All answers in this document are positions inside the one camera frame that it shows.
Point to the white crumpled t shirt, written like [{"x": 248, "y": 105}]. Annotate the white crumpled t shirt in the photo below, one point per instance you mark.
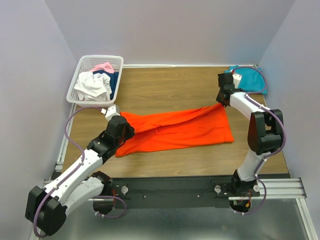
[{"x": 93, "y": 87}]

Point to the teal t shirt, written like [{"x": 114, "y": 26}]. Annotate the teal t shirt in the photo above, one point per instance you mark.
[{"x": 253, "y": 80}]

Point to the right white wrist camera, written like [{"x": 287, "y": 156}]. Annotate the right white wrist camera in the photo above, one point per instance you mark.
[{"x": 236, "y": 79}]

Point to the orange t shirt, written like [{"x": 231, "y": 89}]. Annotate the orange t shirt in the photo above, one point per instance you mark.
[{"x": 203, "y": 126}]

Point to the navy blue t shirt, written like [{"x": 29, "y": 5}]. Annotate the navy blue t shirt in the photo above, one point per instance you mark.
[{"x": 113, "y": 80}]

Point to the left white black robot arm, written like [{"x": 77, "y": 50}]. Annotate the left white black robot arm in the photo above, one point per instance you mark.
[{"x": 47, "y": 208}]

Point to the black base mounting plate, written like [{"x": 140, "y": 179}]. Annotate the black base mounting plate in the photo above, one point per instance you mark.
[{"x": 183, "y": 192}]

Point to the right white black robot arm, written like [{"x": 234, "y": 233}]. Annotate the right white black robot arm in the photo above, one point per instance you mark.
[{"x": 266, "y": 134}]

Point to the white plastic laundry basket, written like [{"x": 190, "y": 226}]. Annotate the white plastic laundry basket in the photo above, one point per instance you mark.
[{"x": 86, "y": 63}]

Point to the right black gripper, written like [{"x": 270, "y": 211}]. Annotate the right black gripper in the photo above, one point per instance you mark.
[{"x": 218, "y": 100}]

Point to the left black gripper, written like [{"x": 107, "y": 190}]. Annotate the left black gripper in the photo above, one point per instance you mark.
[{"x": 131, "y": 132}]

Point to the pink t shirt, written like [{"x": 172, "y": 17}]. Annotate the pink t shirt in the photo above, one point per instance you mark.
[{"x": 107, "y": 67}]

